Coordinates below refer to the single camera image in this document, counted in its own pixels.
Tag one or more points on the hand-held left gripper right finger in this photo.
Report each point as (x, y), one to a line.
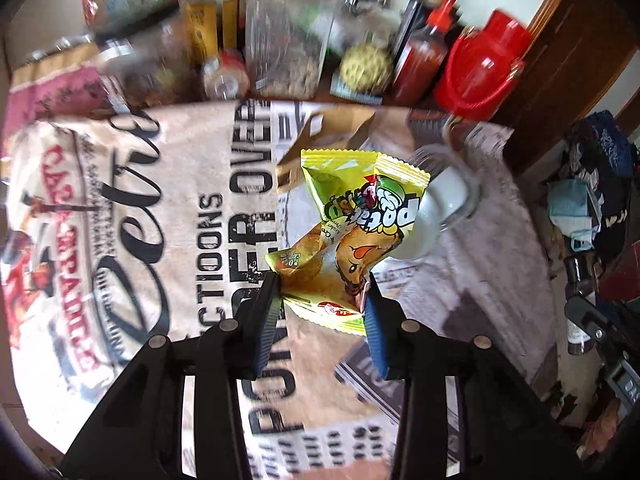
(377, 340)

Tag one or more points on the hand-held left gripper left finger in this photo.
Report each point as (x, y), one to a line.
(267, 330)

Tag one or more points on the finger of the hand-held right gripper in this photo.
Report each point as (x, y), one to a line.
(579, 271)
(590, 317)

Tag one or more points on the green chip packet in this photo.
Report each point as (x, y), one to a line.
(350, 240)

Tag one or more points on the light blue plastic bag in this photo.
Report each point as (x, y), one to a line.
(570, 200)

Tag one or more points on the printed tablecloth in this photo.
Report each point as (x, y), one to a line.
(200, 240)

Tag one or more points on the pile of clothes and bags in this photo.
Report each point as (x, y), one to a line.
(605, 140)

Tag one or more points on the dark wooden door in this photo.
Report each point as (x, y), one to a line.
(555, 75)

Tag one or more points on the brown paper bag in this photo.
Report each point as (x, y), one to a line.
(340, 132)

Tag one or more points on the red thermos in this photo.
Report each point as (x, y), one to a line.
(480, 60)

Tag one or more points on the small lying bottle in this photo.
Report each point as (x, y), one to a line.
(225, 77)

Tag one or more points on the red sauce bottle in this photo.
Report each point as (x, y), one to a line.
(420, 60)

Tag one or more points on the yellow-green textured ball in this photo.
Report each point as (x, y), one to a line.
(365, 67)

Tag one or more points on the gold lid jar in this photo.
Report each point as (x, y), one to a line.
(285, 50)

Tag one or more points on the black lid jar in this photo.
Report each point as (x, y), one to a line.
(150, 70)

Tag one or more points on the pink woven sack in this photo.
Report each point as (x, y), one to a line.
(55, 95)

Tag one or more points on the clear bottle yellow label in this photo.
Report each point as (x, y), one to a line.
(210, 15)

